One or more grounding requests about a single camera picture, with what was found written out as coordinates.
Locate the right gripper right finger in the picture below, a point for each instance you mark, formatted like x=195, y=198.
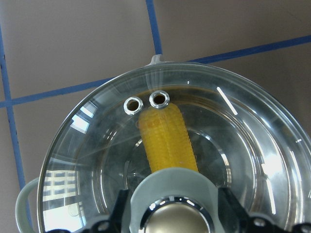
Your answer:
x=233, y=217

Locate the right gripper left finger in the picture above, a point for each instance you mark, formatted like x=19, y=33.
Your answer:
x=119, y=219

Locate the yellow corn cob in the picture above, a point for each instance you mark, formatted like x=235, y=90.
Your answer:
x=166, y=139

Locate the glass pot lid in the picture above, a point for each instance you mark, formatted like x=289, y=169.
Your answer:
x=170, y=145

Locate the white electric cooking pot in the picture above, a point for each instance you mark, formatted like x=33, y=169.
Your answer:
x=26, y=204

